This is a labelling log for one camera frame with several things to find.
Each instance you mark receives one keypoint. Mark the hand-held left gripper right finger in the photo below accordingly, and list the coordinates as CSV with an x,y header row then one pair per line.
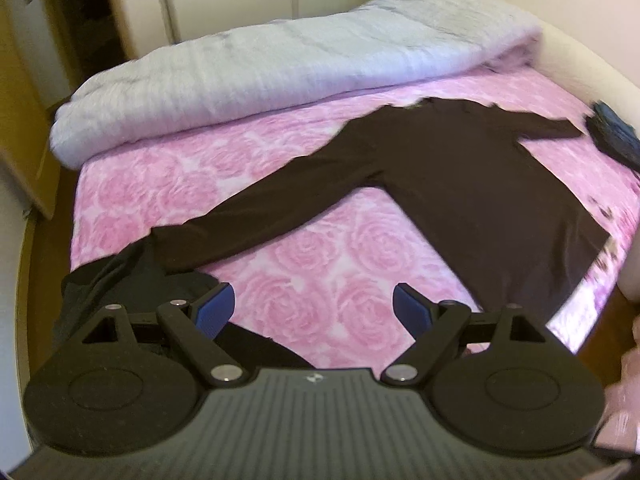
x,y
412,305

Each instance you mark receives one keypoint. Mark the white wardrobe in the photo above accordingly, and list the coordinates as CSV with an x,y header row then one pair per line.
x,y
225,5

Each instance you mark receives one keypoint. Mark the brown long-sleeve shirt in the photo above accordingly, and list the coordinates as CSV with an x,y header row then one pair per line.
x,y
475,170

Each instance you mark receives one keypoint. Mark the pink floral blanket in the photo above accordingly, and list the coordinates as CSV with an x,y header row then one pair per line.
x,y
310,270

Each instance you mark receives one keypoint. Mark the pink curtain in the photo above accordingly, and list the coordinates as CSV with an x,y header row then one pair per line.
x,y
630,410

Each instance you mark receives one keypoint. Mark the black garment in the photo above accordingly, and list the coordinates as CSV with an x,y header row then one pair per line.
x,y
130,280

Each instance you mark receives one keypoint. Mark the dark teal garment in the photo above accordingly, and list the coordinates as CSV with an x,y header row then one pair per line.
x,y
617,135

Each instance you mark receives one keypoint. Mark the wooden door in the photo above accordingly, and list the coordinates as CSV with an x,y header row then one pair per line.
x,y
25,135

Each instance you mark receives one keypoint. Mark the white quilt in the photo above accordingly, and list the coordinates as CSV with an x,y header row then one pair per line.
x,y
300,60

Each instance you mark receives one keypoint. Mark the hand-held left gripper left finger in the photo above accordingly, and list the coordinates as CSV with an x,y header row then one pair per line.
x,y
217,305

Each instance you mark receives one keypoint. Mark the dark doorway frame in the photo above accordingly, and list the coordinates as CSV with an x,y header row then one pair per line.
x,y
85,15

